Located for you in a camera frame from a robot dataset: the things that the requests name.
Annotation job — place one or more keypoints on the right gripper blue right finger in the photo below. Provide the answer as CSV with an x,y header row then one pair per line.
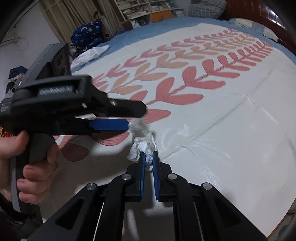
x,y
155,162

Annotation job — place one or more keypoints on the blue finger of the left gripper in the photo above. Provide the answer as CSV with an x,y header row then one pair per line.
x,y
109,125

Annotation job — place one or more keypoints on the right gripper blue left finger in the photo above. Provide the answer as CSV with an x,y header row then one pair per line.
x,y
142,174

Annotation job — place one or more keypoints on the white tissue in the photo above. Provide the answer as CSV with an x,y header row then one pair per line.
x,y
138,128

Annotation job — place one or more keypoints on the person's left hand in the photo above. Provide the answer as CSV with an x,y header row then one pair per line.
x,y
37,178

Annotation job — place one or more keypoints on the clutter pile on floor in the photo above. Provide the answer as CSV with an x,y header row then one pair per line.
x,y
15,76

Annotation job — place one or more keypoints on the white cloth on bed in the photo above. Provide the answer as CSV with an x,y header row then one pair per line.
x,y
88,56

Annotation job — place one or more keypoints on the navy moon-pattern garment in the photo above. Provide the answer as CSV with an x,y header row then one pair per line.
x,y
87,36

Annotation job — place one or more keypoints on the white air conditioner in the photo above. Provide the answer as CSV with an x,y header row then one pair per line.
x,y
9,38

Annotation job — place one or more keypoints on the white leaf-pattern bed cover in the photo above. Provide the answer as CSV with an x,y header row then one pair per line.
x,y
221,108

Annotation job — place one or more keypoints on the beige curtain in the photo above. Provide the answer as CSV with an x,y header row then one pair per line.
x,y
66,16

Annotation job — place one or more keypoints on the blue bed sheet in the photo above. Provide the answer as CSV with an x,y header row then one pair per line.
x,y
132,36

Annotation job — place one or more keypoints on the white bookshelf with books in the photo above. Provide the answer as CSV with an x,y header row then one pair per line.
x,y
134,14

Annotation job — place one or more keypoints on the grey checked pillow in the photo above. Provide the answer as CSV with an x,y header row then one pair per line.
x,y
207,9

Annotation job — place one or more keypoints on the flat blue white pillow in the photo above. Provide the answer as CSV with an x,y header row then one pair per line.
x,y
254,26

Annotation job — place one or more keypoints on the dark red wooden headboard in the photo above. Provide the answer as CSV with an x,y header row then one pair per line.
x,y
259,12

